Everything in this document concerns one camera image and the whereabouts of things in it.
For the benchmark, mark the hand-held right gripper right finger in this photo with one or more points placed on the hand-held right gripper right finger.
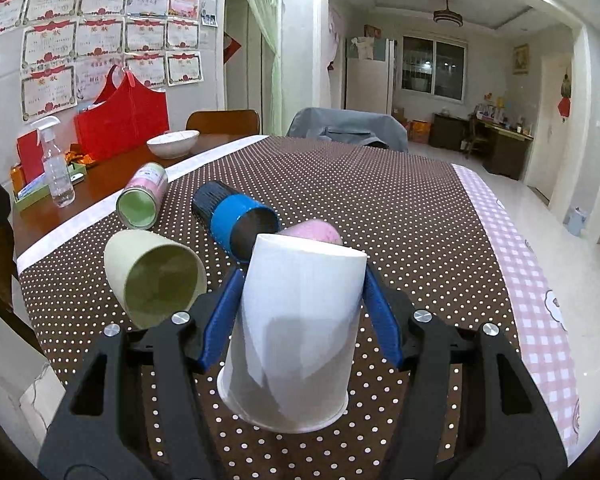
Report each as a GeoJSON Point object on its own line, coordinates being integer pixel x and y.
{"type": "Point", "coordinates": [383, 320]}

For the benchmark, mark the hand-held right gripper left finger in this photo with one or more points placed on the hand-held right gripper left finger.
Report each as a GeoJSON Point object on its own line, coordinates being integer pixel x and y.
{"type": "Point", "coordinates": [219, 310]}

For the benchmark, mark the white paper cup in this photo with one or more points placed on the white paper cup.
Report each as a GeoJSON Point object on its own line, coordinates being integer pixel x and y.
{"type": "Point", "coordinates": [300, 330]}

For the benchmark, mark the pale green plastic cup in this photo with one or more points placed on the pale green plastic cup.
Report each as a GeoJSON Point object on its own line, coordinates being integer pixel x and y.
{"type": "Point", "coordinates": [152, 280]}

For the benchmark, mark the blue and black cup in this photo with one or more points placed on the blue and black cup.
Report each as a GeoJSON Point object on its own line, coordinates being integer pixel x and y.
{"type": "Point", "coordinates": [230, 222]}

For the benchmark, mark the pink and green cup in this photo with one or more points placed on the pink and green cup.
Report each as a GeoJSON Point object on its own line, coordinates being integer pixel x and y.
{"type": "Point", "coordinates": [142, 195]}

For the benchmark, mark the brown polka dot tablecloth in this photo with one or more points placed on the brown polka dot tablecloth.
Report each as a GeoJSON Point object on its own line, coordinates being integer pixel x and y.
{"type": "Point", "coordinates": [360, 190]}

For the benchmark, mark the white bowl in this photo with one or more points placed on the white bowl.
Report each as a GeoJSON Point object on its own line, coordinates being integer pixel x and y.
{"type": "Point", "coordinates": [172, 143]}

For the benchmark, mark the brown wooden chair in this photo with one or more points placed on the brown wooden chair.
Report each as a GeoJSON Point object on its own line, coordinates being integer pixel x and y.
{"type": "Point", "coordinates": [222, 122]}

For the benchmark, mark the grey covered chair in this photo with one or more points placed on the grey covered chair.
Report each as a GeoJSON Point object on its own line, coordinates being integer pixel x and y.
{"type": "Point", "coordinates": [350, 127]}

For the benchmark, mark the wooden desk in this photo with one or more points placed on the wooden desk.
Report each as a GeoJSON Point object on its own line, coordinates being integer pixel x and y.
{"type": "Point", "coordinates": [502, 145]}

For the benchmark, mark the red bag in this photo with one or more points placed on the red bag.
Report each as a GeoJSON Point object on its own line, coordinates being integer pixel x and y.
{"type": "Point", "coordinates": [125, 120]}

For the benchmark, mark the clear spray bottle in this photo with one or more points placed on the clear spray bottle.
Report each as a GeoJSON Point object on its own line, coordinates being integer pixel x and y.
{"type": "Point", "coordinates": [56, 165]}

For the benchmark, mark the green tray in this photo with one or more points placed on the green tray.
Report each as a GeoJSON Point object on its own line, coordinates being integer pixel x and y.
{"type": "Point", "coordinates": [27, 195]}

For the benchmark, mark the red box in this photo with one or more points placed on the red box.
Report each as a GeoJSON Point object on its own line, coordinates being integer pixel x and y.
{"type": "Point", "coordinates": [30, 155]}

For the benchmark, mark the white refrigerator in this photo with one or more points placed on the white refrigerator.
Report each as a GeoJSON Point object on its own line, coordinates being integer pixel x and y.
{"type": "Point", "coordinates": [367, 72]}

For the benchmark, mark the window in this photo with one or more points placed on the window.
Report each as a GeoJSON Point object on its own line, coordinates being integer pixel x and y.
{"type": "Point", "coordinates": [432, 67]}

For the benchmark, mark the green curtain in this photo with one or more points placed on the green curtain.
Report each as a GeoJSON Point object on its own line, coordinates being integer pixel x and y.
{"type": "Point", "coordinates": [260, 40]}

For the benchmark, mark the ceiling fan lamp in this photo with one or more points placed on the ceiling fan lamp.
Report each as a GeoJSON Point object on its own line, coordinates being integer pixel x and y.
{"type": "Point", "coordinates": [447, 16]}

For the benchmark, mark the red wall ornament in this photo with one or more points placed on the red wall ornament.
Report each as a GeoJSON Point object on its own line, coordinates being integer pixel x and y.
{"type": "Point", "coordinates": [564, 100]}

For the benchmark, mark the framed wall picture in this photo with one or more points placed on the framed wall picture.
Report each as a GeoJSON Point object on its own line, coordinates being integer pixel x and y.
{"type": "Point", "coordinates": [520, 59]}

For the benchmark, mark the group of wall certificates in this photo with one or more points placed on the group of wall certificates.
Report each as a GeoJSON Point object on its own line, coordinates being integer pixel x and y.
{"type": "Point", "coordinates": [100, 35]}

